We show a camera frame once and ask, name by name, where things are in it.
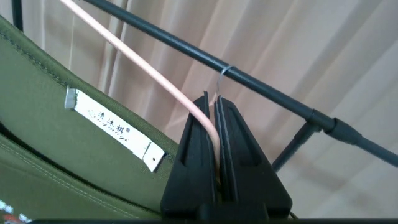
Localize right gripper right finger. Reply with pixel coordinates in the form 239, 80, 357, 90
214, 95, 293, 218

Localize green sleeveless shirt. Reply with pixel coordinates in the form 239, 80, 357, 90
0, 15, 180, 220

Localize black clothes rack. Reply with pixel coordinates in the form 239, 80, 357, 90
11, 0, 398, 172

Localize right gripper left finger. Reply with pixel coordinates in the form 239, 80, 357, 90
160, 91, 222, 218

